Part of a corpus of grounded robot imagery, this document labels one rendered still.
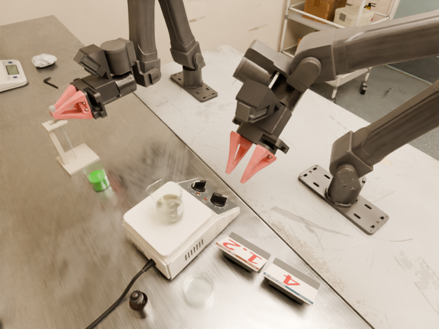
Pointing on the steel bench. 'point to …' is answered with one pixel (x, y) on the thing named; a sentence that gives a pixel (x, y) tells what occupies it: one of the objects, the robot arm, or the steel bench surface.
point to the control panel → (208, 197)
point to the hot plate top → (174, 239)
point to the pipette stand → (74, 165)
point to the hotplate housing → (220, 220)
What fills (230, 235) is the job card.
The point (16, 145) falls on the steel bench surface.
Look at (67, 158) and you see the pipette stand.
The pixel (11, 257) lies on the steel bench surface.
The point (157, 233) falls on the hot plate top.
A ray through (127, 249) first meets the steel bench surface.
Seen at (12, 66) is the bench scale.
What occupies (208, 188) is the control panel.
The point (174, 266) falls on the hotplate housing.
